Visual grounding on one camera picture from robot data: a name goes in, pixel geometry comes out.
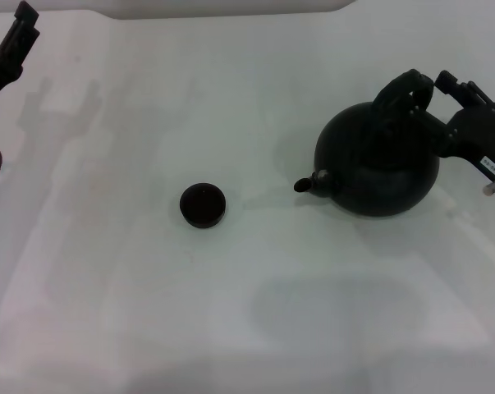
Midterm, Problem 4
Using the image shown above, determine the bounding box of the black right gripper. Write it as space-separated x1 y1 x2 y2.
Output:
409 70 495 181

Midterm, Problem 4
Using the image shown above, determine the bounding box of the black round teapot with handle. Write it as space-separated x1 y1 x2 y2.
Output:
293 68 442 218

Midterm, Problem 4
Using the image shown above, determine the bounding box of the small black teacup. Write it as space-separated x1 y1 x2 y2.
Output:
179 183 227 229

